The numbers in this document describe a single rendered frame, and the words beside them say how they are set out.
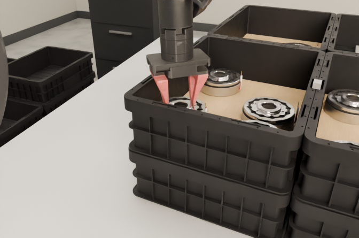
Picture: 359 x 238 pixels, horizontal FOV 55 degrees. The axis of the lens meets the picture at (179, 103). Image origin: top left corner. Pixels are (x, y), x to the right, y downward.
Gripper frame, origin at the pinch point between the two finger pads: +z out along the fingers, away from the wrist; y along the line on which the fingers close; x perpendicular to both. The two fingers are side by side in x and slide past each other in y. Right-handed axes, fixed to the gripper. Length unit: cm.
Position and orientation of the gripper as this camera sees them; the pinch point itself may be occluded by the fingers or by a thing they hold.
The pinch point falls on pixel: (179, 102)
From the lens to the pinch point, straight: 64.2
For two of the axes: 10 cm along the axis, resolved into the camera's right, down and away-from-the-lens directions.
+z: 0.4, 8.9, 4.5
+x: 2.6, 4.2, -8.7
